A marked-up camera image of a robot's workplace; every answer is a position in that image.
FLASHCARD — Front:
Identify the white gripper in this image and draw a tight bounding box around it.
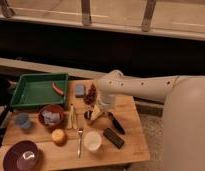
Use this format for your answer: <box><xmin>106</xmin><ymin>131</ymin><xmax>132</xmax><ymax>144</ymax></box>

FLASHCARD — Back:
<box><xmin>91</xmin><ymin>93</ymin><xmax>116</xmax><ymax>121</ymax></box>

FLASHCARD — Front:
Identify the black handled brush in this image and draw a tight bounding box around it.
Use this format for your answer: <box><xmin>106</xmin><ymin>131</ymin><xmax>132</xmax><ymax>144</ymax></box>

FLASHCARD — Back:
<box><xmin>107</xmin><ymin>112</ymin><xmax>125</xmax><ymax>135</ymax></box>

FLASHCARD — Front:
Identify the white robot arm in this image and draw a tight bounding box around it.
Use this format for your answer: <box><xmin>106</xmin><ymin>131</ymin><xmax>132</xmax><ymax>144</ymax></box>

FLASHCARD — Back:
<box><xmin>97</xmin><ymin>70</ymin><xmax>205</xmax><ymax>171</ymax></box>

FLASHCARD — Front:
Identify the small metal cup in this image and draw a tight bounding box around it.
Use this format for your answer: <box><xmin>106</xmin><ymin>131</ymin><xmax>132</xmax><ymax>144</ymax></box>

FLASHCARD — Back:
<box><xmin>84</xmin><ymin>110</ymin><xmax>92</xmax><ymax>123</ymax></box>

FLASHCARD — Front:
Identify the black rectangular case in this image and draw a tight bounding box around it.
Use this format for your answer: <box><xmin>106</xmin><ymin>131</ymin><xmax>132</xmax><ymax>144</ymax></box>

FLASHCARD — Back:
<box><xmin>103</xmin><ymin>128</ymin><xmax>124</xmax><ymax>149</ymax></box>

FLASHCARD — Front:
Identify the silver fork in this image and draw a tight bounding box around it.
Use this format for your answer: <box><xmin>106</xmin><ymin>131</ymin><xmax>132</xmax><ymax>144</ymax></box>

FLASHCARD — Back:
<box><xmin>77</xmin><ymin>127</ymin><xmax>84</xmax><ymax>158</ymax></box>

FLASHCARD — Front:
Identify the white cup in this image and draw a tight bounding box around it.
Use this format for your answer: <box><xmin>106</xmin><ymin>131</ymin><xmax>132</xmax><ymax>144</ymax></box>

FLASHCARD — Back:
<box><xmin>84</xmin><ymin>131</ymin><xmax>102</xmax><ymax>153</ymax></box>

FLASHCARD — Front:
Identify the red bowl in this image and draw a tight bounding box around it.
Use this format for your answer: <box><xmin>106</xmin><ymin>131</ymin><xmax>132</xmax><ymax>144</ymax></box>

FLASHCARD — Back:
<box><xmin>38</xmin><ymin>105</ymin><xmax>64</xmax><ymax>128</ymax></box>

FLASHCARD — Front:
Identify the orange fruit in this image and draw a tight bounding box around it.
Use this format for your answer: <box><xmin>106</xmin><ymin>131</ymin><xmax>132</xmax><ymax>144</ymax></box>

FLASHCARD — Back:
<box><xmin>51</xmin><ymin>129</ymin><xmax>67</xmax><ymax>145</ymax></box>

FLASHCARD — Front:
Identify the crumpled white cloth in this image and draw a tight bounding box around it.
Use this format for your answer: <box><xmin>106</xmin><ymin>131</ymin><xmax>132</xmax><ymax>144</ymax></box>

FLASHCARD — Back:
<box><xmin>42</xmin><ymin>110</ymin><xmax>60</xmax><ymax>125</ymax></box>

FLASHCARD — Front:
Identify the red sausage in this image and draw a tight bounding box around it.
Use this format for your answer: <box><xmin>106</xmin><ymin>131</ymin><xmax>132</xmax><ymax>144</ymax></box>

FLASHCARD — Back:
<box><xmin>52</xmin><ymin>82</ymin><xmax>64</xmax><ymax>96</ymax></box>

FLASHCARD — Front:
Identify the green plastic tray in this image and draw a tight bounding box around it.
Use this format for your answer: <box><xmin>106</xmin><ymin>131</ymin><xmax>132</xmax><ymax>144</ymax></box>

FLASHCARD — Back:
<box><xmin>10</xmin><ymin>73</ymin><xmax>69</xmax><ymax>109</ymax></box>

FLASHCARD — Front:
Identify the blue plastic cup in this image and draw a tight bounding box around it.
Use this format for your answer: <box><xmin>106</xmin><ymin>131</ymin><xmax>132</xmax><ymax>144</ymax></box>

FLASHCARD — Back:
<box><xmin>14</xmin><ymin>113</ymin><xmax>32</xmax><ymax>129</ymax></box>

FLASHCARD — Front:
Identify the purple plate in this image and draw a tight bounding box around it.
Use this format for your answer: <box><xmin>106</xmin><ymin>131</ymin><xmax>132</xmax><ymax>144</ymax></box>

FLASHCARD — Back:
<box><xmin>3</xmin><ymin>140</ymin><xmax>39</xmax><ymax>171</ymax></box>

